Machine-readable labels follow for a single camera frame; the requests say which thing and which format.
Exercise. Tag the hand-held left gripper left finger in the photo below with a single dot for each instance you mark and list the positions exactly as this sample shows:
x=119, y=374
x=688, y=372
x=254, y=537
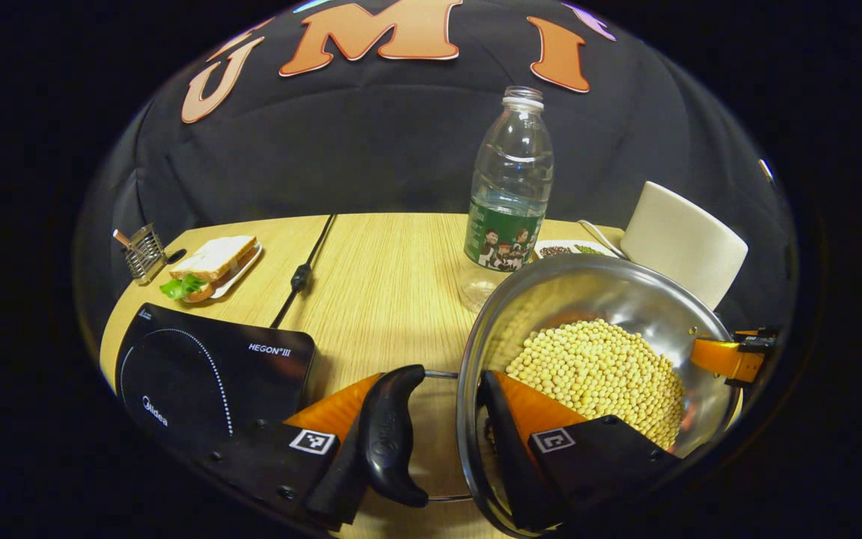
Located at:
x=266, y=464

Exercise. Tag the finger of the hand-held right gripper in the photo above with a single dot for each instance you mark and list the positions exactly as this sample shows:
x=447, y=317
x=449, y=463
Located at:
x=726, y=361
x=762, y=338

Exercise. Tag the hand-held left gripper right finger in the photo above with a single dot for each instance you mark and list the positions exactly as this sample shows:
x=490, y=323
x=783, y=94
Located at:
x=509, y=449

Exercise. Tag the black induction cooktop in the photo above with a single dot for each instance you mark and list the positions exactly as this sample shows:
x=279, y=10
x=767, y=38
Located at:
x=199, y=374

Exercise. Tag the stainless steel pot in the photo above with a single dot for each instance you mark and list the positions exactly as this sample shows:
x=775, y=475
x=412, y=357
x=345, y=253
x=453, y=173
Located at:
x=588, y=292

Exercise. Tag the heap of yellow soybeans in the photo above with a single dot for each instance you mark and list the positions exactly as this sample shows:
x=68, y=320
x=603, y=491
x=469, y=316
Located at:
x=595, y=367

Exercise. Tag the white toaster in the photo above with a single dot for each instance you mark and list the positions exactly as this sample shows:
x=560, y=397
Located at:
x=682, y=243

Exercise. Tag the heap of green beans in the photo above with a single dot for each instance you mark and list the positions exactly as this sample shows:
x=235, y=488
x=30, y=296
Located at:
x=590, y=249

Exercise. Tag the small white sandwich plate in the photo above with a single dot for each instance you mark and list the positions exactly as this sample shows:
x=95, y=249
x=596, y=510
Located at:
x=240, y=275

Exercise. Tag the white divided dish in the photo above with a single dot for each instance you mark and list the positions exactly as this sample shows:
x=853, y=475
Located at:
x=562, y=244

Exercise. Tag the heap of brown beans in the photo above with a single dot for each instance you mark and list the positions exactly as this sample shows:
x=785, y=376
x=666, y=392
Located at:
x=555, y=251

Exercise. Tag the sandwich with lettuce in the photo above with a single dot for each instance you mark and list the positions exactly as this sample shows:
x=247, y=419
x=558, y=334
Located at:
x=214, y=258

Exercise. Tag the small black round object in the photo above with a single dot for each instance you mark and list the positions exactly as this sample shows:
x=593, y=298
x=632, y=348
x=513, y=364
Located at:
x=176, y=256

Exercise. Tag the clear plastic bottle green label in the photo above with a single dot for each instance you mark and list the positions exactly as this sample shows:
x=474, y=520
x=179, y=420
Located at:
x=509, y=187

